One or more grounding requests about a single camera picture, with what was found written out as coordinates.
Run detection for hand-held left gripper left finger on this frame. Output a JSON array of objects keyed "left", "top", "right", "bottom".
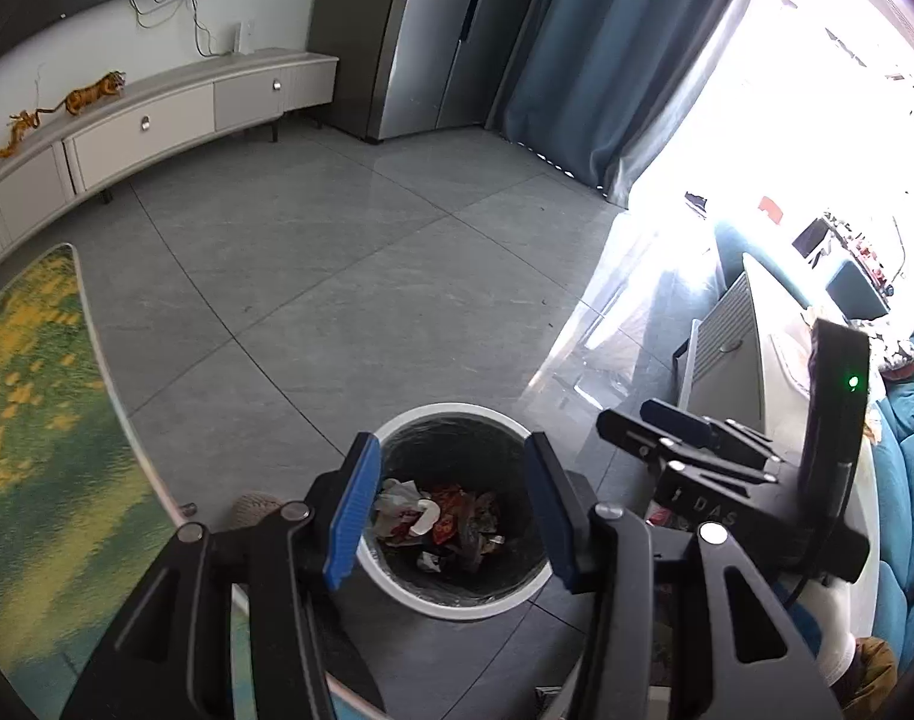
[{"left": 59, "top": 433, "right": 383, "bottom": 720}]

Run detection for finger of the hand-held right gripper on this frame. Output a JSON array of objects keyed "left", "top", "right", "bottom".
[
  {"left": 598, "top": 409, "right": 777, "bottom": 482},
  {"left": 641, "top": 399, "right": 780, "bottom": 466}
]

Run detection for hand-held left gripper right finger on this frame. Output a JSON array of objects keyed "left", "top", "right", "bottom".
[{"left": 524, "top": 431, "right": 844, "bottom": 720}]

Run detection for white tissue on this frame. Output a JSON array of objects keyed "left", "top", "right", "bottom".
[{"left": 374, "top": 480, "right": 428, "bottom": 533}]

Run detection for grey foil wrapper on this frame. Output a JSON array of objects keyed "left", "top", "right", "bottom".
[{"left": 464, "top": 495, "right": 507, "bottom": 556}]

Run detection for red snack wrapper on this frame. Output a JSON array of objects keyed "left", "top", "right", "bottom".
[{"left": 431, "top": 486, "right": 477, "bottom": 545}]

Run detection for white round trash bin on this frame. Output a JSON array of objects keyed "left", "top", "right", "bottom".
[{"left": 356, "top": 403, "right": 555, "bottom": 620}]

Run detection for beige knitted slipper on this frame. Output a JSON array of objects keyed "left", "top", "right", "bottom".
[{"left": 228, "top": 491, "right": 285, "bottom": 533}]

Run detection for white side table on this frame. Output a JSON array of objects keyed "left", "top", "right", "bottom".
[{"left": 674, "top": 251, "right": 882, "bottom": 691}]

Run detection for teal sofa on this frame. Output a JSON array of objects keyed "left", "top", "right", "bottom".
[{"left": 869, "top": 337, "right": 914, "bottom": 661}]

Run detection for teal chair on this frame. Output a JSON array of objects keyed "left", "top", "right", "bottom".
[{"left": 715, "top": 221, "right": 893, "bottom": 320}]

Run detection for blue curtain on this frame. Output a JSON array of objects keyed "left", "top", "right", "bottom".
[{"left": 487, "top": 0, "right": 773, "bottom": 203}]

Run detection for long white television cabinet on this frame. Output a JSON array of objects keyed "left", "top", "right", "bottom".
[{"left": 0, "top": 47, "right": 339, "bottom": 282}]

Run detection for grey refrigerator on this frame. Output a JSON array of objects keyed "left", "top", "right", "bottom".
[{"left": 307, "top": 0, "right": 555, "bottom": 142}]

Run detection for orange tiger figurine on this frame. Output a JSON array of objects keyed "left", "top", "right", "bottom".
[{"left": 63, "top": 71, "right": 127, "bottom": 117}]

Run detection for golden dragon figurine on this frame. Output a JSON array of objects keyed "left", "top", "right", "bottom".
[{"left": 0, "top": 109, "right": 57, "bottom": 173}]

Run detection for white cables on wall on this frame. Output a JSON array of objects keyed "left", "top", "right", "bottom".
[{"left": 127, "top": 0, "right": 229, "bottom": 57}]

